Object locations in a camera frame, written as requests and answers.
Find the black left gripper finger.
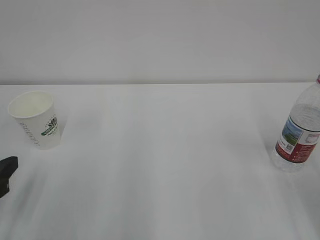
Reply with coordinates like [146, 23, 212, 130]
[0, 156, 18, 198]

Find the white paper coffee cup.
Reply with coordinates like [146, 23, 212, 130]
[8, 90, 61, 150]

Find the clear plastic water bottle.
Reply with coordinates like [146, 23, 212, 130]
[272, 78, 320, 172]

